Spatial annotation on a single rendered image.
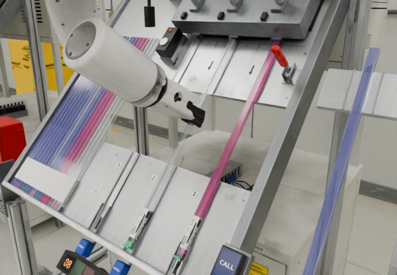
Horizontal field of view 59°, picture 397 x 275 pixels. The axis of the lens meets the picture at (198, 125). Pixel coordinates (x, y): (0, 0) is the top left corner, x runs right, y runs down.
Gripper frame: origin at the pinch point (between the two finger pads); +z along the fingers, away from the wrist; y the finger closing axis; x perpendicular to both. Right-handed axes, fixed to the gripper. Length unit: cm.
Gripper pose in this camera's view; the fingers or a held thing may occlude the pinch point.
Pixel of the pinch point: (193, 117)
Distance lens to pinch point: 75.7
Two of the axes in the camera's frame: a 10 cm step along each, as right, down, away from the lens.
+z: 5.0, 3.3, 8.0
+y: -7.9, -1.9, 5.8
